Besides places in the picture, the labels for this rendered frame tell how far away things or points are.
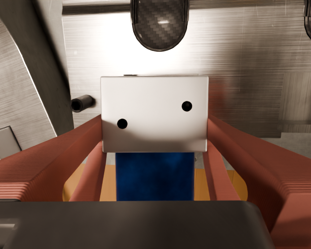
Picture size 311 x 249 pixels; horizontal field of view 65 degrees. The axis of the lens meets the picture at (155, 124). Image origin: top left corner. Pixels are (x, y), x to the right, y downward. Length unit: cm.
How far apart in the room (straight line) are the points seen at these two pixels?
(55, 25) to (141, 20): 14
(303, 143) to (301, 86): 10
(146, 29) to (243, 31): 6
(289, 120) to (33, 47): 24
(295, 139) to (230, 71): 15
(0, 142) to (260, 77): 23
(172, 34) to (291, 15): 7
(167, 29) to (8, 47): 15
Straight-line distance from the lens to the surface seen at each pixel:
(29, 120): 26
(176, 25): 18
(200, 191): 31
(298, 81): 22
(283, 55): 18
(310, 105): 22
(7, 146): 27
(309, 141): 30
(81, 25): 19
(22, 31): 27
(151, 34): 18
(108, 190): 33
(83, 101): 18
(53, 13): 30
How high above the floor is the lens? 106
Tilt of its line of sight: 72 degrees down
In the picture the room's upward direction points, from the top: 153 degrees counter-clockwise
